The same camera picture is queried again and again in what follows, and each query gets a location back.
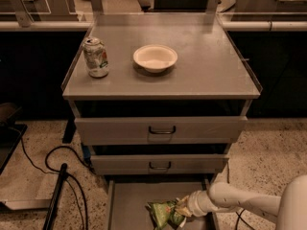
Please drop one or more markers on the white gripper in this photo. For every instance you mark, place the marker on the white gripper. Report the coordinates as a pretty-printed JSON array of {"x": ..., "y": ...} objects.
[{"x": 194, "y": 202}]

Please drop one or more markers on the green jalapeno chip bag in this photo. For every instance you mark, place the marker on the green jalapeno chip bag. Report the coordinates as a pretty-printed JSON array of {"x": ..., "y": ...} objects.
[{"x": 164, "y": 213}]

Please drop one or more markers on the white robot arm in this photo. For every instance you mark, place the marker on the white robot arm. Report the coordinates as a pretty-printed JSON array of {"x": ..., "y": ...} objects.
[{"x": 287, "y": 212}]

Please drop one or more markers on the bottom grey drawer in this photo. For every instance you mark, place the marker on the bottom grey drawer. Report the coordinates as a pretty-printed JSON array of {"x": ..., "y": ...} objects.
[{"x": 127, "y": 206}]

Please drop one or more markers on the grey drawer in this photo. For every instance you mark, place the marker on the grey drawer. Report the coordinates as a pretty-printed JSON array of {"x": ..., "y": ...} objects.
[
  {"x": 127, "y": 206},
  {"x": 158, "y": 164},
  {"x": 160, "y": 130}
]

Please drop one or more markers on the middle grey drawer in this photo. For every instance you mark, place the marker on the middle grey drawer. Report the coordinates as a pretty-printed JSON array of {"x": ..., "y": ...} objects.
[{"x": 158, "y": 164}]

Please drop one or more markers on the top grey drawer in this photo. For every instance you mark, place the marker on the top grey drawer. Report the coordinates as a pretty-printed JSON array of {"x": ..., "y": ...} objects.
[{"x": 160, "y": 130}]

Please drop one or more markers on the grey drawer cabinet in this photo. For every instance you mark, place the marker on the grey drawer cabinet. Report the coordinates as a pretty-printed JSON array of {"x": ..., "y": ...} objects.
[{"x": 209, "y": 79}]

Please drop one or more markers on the black metal bar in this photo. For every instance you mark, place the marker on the black metal bar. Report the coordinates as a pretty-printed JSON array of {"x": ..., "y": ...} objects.
[{"x": 53, "y": 207}]

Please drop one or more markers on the crushed soda can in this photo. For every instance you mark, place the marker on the crushed soda can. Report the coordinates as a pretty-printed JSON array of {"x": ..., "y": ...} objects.
[{"x": 94, "y": 52}]

